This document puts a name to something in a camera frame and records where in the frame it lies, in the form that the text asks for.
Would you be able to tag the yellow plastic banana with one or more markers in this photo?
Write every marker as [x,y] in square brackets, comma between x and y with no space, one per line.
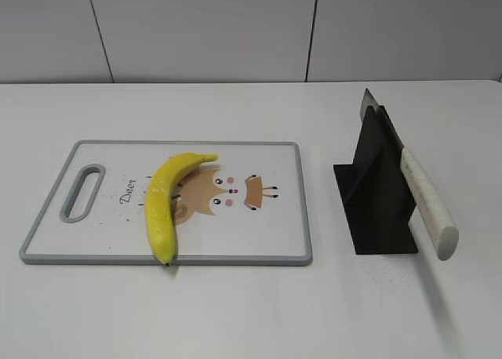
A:
[157,204]

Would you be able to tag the knife with white handle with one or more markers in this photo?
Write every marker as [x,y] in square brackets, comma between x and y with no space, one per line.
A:
[442,230]

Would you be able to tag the white cutting board grey rim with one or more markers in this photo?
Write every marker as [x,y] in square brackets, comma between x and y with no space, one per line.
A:
[246,208]

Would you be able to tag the black knife stand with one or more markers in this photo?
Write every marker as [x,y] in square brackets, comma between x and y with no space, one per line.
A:
[376,198]

